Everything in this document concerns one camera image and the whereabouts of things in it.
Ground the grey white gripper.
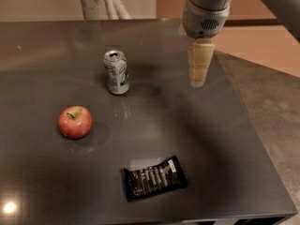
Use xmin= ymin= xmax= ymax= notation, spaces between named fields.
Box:
xmin=182 ymin=0 xmax=230 ymax=88

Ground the silver green 7up can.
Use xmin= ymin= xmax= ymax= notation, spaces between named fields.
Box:
xmin=103 ymin=50 xmax=129 ymax=95

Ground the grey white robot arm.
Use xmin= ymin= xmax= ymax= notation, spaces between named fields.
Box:
xmin=181 ymin=0 xmax=300 ymax=87

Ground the black rxbar chocolate wrapper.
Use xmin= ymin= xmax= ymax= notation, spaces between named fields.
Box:
xmin=124 ymin=156 xmax=188 ymax=202

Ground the beige object behind table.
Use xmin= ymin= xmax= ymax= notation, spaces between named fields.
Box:
xmin=81 ymin=0 xmax=131 ymax=21

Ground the red apple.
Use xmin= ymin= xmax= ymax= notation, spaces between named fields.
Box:
xmin=58 ymin=106 xmax=93 ymax=139

